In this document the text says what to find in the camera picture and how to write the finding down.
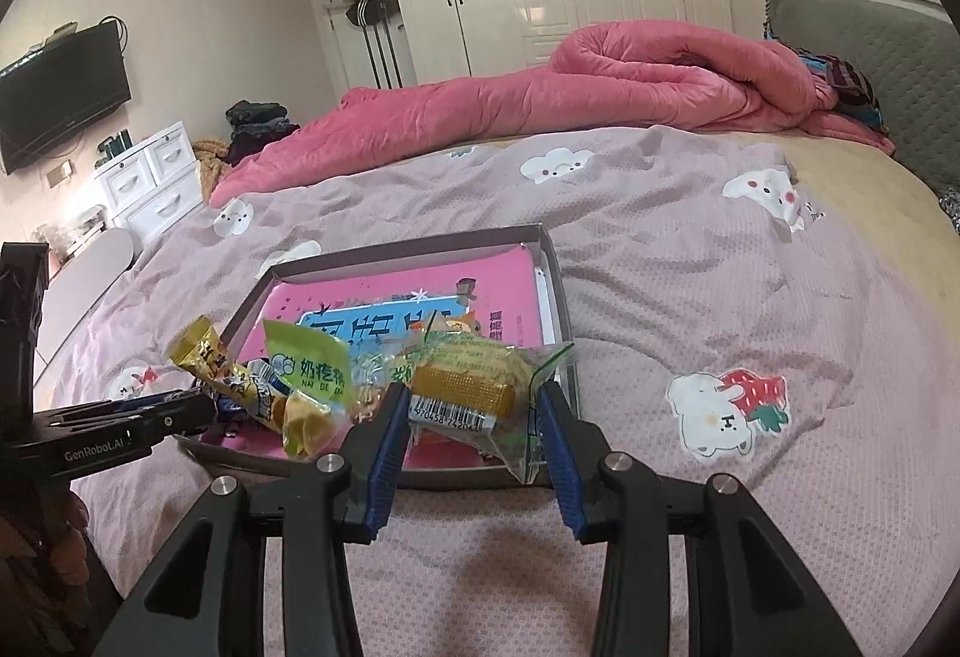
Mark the dark patterned cloth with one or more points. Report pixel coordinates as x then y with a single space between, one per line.
951 207

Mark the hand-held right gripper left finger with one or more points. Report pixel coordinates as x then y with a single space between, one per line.
386 462

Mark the tan knitted blanket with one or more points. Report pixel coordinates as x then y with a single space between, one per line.
210 166

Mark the person's left hand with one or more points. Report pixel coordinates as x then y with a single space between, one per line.
71 537

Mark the yellow snack packet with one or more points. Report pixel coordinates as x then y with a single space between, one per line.
206 357

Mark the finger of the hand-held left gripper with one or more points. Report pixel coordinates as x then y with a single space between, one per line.
154 400
184 418

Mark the shallow grey cardboard box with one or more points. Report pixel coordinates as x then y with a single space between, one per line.
553 282

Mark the black television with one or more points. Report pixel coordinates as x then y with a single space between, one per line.
60 91

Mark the pink book with blue label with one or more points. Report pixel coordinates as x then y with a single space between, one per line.
480 289

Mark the green and white snack packet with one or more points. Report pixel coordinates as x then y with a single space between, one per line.
307 364

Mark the striped clothes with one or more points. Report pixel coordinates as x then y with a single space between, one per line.
847 83

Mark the pink quilt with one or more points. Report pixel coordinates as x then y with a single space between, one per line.
600 79

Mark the white rounded board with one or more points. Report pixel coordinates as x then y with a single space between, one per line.
82 282

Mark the grey padded headboard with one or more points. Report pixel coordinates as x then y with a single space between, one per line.
900 72

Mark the beige bed sheet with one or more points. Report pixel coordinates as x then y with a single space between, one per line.
862 192

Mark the dark clothes pile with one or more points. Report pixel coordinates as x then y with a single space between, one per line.
259 124

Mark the white drawer cabinet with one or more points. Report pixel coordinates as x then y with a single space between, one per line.
150 177

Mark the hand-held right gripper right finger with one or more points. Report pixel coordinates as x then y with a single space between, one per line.
559 469

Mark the lilac printed bedsheet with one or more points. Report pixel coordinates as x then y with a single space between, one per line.
712 297

